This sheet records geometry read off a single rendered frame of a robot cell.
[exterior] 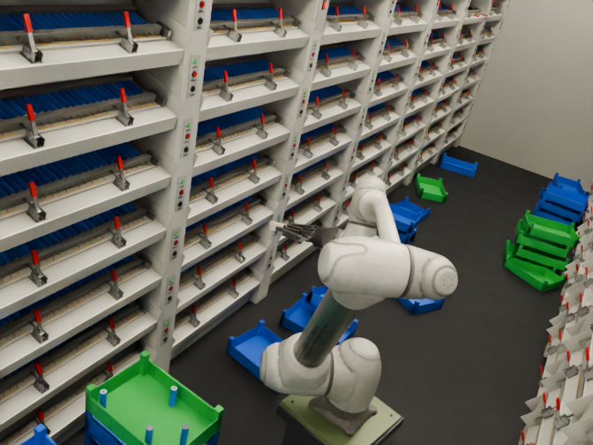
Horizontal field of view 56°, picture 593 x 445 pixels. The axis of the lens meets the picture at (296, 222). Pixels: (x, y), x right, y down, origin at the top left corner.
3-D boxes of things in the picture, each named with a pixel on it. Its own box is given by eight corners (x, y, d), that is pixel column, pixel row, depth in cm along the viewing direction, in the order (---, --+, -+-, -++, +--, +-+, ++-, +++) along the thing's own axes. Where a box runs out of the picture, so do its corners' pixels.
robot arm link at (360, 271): (319, 404, 181) (253, 399, 176) (317, 358, 191) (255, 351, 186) (421, 285, 123) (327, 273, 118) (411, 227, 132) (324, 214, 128)
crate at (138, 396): (220, 428, 149) (224, 408, 145) (164, 478, 133) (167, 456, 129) (143, 370, 161) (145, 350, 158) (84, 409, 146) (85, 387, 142)
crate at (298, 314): (355, 334, 260) (358, 320, 256) (335, 356, 243) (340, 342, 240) (301, 305, 271) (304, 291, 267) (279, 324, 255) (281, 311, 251)
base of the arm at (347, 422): (384, 407, 194) (389, 395, 192) (349, 438, 177) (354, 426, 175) (343, 376, 203) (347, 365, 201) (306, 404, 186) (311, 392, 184)
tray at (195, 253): (270, 220, 243) (279, 204, 238) (176, 275, 195) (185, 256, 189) (236, 192, 248) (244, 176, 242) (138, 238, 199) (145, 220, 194)
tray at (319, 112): (357, 112, 282) (371, 88, 274) (297, 135, 233) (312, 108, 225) (326, 89, 286) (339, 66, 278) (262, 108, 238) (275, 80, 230)
